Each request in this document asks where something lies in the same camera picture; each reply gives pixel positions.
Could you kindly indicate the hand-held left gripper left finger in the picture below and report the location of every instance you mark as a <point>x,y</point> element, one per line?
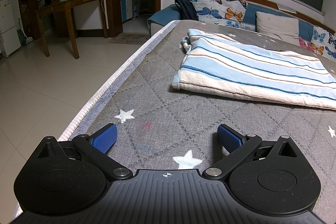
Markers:
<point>105,137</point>

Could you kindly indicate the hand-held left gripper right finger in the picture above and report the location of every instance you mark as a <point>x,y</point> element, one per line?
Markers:
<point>229,138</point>

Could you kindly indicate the blue white striped garment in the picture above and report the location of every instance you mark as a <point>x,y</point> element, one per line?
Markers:
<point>249,71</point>

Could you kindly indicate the grey star print mattress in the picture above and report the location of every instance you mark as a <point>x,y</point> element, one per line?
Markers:
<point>162,98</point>

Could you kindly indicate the grey doormat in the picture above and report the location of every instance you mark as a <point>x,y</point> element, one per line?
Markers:
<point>128,38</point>

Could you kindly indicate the beige pillow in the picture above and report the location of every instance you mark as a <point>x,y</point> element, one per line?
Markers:
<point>278,27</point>

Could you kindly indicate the pink cloth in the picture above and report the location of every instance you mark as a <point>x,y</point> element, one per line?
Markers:
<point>306,44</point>

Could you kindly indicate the broom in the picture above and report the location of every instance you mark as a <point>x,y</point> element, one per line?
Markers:
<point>26,39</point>

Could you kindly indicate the large butterfly print pillow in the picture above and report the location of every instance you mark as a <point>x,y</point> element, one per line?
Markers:
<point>218,6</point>

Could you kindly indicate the blue upholstered wooden bench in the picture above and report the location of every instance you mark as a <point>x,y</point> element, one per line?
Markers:
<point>160,15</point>

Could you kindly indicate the blue white cabinet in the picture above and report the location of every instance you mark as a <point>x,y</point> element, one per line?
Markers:
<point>128,5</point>

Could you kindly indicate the small butterfly print pillow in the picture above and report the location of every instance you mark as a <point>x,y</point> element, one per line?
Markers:
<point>324,41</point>

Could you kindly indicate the black backpack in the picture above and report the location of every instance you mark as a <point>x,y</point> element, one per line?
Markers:
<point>186,7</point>

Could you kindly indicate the wooden desk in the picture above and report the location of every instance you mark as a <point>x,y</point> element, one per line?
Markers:
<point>71,2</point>

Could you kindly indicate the flat book on windowsill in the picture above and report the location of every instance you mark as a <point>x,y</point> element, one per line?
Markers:
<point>287,8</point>

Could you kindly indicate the white refrigerator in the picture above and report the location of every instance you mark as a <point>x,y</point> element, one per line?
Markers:
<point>8,27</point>

